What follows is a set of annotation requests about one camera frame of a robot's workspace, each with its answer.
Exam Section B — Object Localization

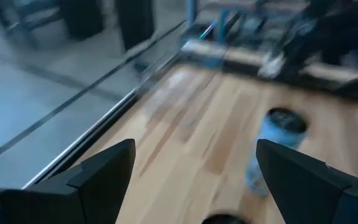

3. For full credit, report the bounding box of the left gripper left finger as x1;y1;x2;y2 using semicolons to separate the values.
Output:
0;138;137;224

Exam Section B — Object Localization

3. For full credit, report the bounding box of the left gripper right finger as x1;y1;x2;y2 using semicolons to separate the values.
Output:
255;138;358;224

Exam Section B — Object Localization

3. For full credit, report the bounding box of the computer case with RGB lights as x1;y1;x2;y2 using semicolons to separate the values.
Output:
197;18;220;41

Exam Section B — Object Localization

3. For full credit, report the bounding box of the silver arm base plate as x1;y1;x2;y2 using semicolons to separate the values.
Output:
256;51;287;80

